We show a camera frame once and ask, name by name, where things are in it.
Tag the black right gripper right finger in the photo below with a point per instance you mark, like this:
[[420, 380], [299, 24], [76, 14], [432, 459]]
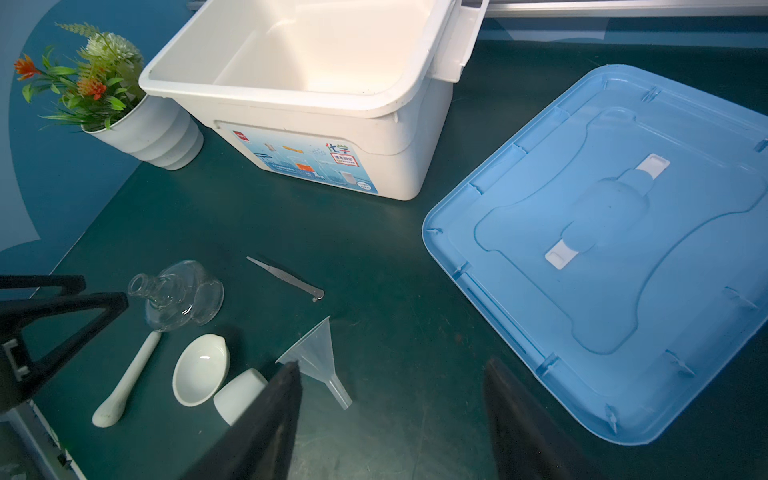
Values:
[[526, 443]]

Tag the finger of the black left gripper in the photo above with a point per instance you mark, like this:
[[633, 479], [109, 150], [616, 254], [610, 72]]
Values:
[[39, 335]]

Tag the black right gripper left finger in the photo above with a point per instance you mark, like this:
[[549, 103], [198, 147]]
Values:
[[261, 442]]

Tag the small white cup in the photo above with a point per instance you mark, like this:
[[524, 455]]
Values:
[[237, 395]]

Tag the white pestle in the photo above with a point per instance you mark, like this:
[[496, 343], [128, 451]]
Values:
[[112, 408]]

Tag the white mortar bowl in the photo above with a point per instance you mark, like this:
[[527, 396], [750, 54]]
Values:
[[200, 370]]

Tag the metal tweezers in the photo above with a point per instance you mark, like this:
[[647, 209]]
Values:
[[316, 293]]

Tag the light blue plastic lid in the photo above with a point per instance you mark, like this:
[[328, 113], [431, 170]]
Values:
[[618, 244]]

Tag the potted plant white pot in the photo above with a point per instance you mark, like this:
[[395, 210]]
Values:
[[100, 94]]

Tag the white plastic storage bin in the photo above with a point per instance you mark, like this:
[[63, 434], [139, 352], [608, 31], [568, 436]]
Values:
[[350, 94]]

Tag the aluminium frame rail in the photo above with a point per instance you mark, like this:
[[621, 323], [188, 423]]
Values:
[[626, 9]]

